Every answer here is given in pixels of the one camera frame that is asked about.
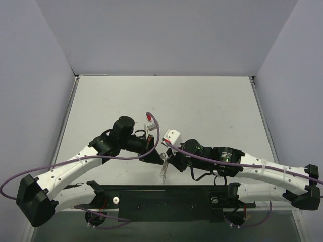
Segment silver bottle opener keychain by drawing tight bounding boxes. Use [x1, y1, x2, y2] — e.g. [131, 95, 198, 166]
[159, 158, 169, 185]

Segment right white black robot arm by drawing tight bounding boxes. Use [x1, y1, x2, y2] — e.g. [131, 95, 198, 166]
[163, 139, 321, 211]

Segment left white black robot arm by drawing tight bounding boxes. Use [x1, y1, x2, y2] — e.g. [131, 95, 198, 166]
[16, 112, 163, 227]

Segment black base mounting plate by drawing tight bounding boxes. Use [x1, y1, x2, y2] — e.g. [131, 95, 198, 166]
[68, 185, 255, 223]

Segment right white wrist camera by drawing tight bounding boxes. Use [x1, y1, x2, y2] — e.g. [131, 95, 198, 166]
[161, 129, 182, 148]

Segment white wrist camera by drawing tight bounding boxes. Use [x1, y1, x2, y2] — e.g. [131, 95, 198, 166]
[161, 129, 182, 148]
[144, 120, 157, 133]

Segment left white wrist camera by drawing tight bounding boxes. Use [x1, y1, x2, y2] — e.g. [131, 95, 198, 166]
[144, 120, 157, 133]

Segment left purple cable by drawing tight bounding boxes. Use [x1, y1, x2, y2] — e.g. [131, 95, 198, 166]
[0, 111, 162, 230]

